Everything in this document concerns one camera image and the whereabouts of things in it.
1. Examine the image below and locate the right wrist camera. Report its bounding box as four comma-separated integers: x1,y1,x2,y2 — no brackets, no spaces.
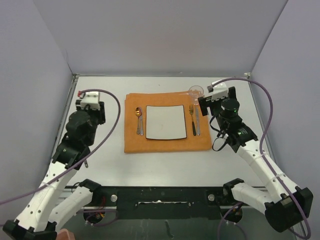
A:
207,81,229,102

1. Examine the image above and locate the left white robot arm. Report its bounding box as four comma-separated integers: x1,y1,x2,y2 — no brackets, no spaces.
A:
2,100,106,240

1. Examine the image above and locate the green handled utensil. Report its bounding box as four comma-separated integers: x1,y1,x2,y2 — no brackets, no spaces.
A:
189,104,197,136

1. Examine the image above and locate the silver spoon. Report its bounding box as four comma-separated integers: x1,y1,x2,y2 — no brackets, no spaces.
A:
139,115,144,136

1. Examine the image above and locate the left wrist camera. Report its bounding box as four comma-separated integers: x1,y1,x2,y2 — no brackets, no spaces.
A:
76,91,101,110

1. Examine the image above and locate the orange cloth placemat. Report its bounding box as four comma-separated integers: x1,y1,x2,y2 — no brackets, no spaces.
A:
124,91,212,154

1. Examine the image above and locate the pink box corner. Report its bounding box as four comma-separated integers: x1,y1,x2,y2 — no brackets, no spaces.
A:
56,228,76,240

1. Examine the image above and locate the white square plate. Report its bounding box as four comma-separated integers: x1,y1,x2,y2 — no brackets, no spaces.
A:
145,105,187,141

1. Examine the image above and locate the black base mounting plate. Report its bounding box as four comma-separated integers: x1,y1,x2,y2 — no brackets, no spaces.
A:
85,186,232,220

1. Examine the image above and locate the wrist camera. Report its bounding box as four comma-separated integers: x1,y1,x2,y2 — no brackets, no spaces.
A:
207,81,229,102
76,91,101,110

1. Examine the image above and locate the clear plastic cup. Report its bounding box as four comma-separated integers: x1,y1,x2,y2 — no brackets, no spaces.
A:
188,85,204,105

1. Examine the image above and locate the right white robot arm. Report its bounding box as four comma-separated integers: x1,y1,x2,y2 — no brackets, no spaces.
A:
198,83,313,233

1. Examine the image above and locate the silver knife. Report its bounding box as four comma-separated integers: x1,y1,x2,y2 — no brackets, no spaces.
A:
195,106,201,136

